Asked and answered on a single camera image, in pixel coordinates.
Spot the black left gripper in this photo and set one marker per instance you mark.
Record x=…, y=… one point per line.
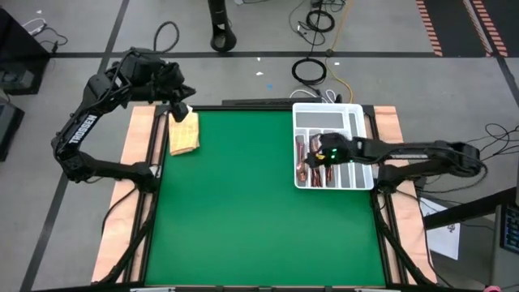
x=170, y=91

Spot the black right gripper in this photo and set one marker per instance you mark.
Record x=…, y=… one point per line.
x=340, y=156

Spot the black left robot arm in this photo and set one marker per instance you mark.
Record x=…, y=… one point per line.
x=81, y=130

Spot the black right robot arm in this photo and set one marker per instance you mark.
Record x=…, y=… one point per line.
x=405, y=152

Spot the white cloth tag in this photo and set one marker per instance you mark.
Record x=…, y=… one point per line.
x=190, y=108

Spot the yellow checked folded cloth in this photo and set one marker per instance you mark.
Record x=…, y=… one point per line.
x=184, y=138

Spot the white cutlery tray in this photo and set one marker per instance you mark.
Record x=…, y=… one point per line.
x=320, y=120

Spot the black flat bar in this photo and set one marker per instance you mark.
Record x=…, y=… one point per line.
x=271, y=101

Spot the white paper sheet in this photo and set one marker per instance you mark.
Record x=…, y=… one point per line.
x=444, y=239

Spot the black diagonal beam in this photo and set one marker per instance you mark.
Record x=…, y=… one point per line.
x=466, y=211

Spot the black equipment cart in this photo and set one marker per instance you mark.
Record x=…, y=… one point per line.
x=18, y=48

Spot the black equipment box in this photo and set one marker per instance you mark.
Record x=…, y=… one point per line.
x=8, y=130

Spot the grey control box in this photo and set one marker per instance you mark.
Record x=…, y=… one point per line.
x=509, y=235

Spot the pink object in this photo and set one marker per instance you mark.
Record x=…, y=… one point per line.
x=492, y=289

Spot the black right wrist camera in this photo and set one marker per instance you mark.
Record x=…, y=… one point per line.
x=332, y=140

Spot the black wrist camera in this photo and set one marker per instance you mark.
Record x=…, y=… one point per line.
x=170, y=71
x=332, y=140

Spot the black table frame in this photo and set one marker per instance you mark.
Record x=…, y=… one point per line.
x=211, y=108

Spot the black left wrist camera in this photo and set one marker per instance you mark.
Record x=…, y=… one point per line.
x=170, y=71

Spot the black stand post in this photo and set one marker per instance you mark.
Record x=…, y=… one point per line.
x=222, y=40

